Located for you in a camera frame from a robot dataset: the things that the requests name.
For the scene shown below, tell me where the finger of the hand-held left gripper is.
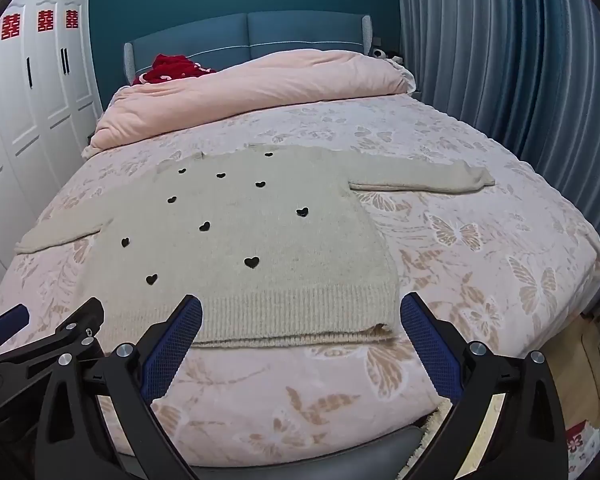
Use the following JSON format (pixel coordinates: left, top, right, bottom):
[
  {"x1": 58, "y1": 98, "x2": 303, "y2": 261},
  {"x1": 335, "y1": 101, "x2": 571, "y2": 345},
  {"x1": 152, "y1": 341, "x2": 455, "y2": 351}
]
[
  {"x1": 27, "y1": 297, "x2": 106, "y2": 361},
  {"x1": 0, "y1": 304, "x2": 31, "y2": 356}
]

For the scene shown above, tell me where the red cloth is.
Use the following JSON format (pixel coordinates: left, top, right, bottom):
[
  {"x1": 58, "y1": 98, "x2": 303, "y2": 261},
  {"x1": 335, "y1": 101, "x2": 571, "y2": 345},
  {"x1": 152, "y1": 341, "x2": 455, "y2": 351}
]
[{"x1": 132, "y1": 53, "x2": 217, "y2": 86}]

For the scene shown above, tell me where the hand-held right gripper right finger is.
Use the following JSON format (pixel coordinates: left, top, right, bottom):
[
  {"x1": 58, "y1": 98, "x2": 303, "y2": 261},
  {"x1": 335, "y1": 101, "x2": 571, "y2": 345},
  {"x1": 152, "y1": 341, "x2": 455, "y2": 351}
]
[{"x1": 400, "y1": 292, "x2": 569, "y2": 480}]

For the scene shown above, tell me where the blue grey curtain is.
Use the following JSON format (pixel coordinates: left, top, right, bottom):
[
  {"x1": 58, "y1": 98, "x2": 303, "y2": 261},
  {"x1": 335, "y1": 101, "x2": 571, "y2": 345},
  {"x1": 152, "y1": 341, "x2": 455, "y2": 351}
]
[{"x1": 394, "y1": 0, "x2": 600, "y2": 316}]

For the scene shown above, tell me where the red floral floor mat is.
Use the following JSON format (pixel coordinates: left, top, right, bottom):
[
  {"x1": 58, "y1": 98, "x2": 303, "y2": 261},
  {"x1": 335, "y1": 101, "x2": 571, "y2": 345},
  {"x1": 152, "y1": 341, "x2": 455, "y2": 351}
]
[{"x1": 562, "y1": 420, "x2": 600, "y2": 476}]

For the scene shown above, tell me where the white fluffy rug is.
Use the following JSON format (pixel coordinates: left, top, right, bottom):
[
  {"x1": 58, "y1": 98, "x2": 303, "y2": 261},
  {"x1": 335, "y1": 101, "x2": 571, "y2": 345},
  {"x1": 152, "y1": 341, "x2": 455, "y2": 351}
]
[{"x1": 399, "y1": 404, "x2": 455, "y2": 480}]

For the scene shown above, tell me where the pink duvet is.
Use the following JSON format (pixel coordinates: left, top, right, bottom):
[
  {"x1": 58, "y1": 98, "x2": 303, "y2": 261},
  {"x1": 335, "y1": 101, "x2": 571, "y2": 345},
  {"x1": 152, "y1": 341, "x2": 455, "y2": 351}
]
[{"x1": 82, "y1": 49, "x2": 417, "y2": 161}]

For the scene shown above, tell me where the blue upholstered headboard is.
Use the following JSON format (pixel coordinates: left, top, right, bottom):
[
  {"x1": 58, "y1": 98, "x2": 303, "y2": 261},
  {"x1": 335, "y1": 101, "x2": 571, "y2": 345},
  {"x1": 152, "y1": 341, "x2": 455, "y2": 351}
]
[{"x1": 124, "y1": 10, "x2": 373, "y2": 88}]

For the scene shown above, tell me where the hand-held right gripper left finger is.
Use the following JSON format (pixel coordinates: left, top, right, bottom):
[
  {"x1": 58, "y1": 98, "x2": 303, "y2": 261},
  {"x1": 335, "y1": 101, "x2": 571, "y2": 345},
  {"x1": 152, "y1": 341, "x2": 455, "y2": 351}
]
[{"x1": 34, "y1": 294, "x2": 203, "y2": 480}]

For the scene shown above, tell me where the pink butterfly print blanket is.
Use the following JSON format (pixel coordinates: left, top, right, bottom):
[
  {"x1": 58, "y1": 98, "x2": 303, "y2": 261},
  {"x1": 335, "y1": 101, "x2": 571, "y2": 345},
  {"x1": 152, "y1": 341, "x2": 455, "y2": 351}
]
[{"x1": 0, "y1": 92, "x2": 600, "y2": 468}]

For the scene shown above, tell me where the beige sweater with black hearts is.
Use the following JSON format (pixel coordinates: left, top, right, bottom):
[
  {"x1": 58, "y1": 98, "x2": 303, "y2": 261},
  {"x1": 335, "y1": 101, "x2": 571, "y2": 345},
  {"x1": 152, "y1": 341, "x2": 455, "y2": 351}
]
[{"x1": 14, "y1": 144, "x2": 497, "y2": 348}]

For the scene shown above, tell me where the white wardrobe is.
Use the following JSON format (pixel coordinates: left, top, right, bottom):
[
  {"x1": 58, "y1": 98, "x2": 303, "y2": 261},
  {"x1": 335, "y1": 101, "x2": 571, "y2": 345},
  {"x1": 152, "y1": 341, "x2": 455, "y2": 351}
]
[{"x1": 0, "y1": 0, "x2": 104, "y2": 276}]

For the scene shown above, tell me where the black and white plush toy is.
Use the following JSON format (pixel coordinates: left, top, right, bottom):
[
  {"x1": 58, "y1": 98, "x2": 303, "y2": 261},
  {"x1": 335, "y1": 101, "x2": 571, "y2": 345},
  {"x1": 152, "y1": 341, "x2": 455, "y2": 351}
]
[{"x1": 371, "y1": 47, "x2": 407, "y2": 67}]

